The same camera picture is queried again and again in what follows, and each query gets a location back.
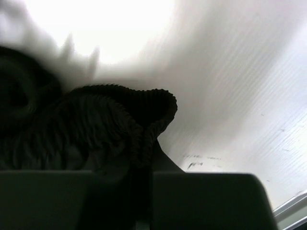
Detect black trousers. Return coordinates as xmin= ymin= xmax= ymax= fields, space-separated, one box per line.
xmin=0 ymin=45 xmax=188 ymax=175

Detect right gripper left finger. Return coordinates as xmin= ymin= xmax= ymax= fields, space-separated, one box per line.
xmin=0 ymin=169 xmax=135 ymax=230

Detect aluminium frame rail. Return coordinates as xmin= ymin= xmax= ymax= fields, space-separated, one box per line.
xmin=273 ymin=190 xmax=307 ymax=230

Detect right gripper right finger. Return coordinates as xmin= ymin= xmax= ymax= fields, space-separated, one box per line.
xmin=150 ymin=172 xmax=278 ymax=230

